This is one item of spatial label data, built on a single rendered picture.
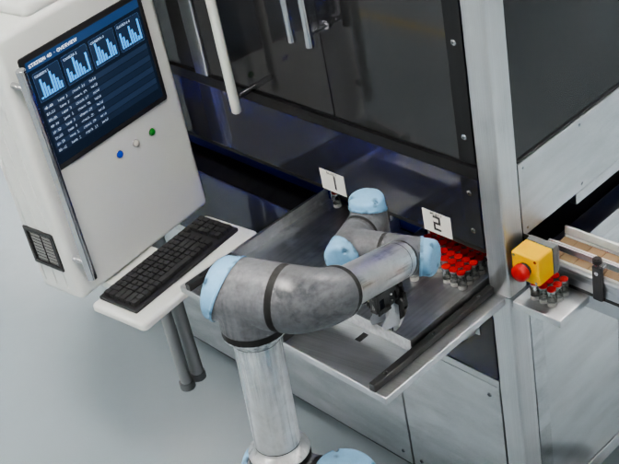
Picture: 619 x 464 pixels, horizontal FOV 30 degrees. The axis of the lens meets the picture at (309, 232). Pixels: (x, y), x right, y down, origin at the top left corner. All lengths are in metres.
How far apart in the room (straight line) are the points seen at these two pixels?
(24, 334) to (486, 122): 2.49
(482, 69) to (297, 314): 0.72
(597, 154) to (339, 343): 0.74
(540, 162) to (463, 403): 0.75
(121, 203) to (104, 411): 1.09
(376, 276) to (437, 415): 1.16
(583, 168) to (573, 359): 0.53
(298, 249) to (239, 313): 1.00
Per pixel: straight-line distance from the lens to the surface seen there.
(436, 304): 2.65
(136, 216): 3.13
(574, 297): 2.63
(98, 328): 4.34
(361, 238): 2.24
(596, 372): 3.12
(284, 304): 1.86
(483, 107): 2.38
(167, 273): 3.03
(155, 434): 3.83
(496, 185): 2.46
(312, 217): 3.01
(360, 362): 2.53
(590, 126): 2.69
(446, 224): 2.64
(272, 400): 2.04
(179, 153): 3.19
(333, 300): 1.88
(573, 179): 2.69
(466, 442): 3.12
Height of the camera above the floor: 2.52
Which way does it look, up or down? 34 degrees down
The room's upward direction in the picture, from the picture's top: 12 degrees counter-clockwise
